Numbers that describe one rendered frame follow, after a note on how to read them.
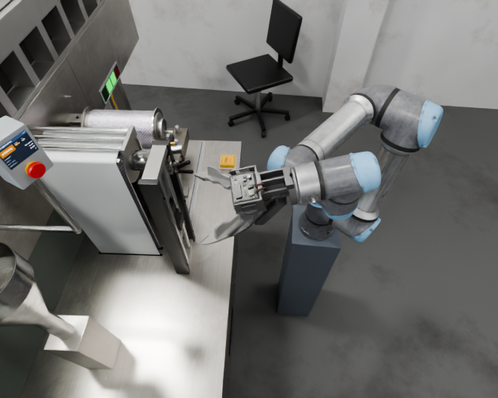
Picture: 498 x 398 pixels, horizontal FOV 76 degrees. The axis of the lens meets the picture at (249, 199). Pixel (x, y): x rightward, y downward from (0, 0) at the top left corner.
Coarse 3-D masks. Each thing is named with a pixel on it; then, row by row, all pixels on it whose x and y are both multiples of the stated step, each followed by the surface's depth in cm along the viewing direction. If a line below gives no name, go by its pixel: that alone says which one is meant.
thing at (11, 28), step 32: (32, 0) 98; (64, 0) 123; (96, 0) 137; (0, 32) 87; (32, 32) 103; (64, 32) 117; (0, 64) 95; (32, 64) 109; (0, 96) 88; (32, 96) 100
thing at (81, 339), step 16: (0, 272) 65; (0, 288) 66; (32, 288) 60; (32, 304) 62; (16, 320) 61; (32, 320) 66; (48, 320) 73; (64, 320) 80; (80, 320) 85; (48, 336) 83; (64, 336) 81; (80, 336) 83; (96, 336) 91; (112, 336) 101; (64, 352) 83; (80, 352) 82; (96, 352) 91; (112, 352) 101; (96, 368) 101; (112, 368) 102
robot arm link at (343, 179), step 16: (320, 160) 59; (336, 160) 58; (352, 160) 57; (368, 160) 56; (320, 176) 57; (336, 176) 56; (352, 176) 56; (368, 176) 56; (336, 192) 58; (352, 192) 58
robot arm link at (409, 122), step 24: (408, 96) 85; (384, 120) 88; (408, 120) 84; (432, 120) 82; (384, 144) 92; (408, 144) 88; (384, 168) 96; (384, 192) 102; (360, 216) 108; (360, 240) 112
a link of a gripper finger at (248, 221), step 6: (240, 216) 62; (246, 216) 62; (252, 216) 61; (258, 216) 62; (246, 222) 61; (252, 222) 61; (240, 228) 61; (246, 228) 62; (228, 234) 61; (234, 234) 62
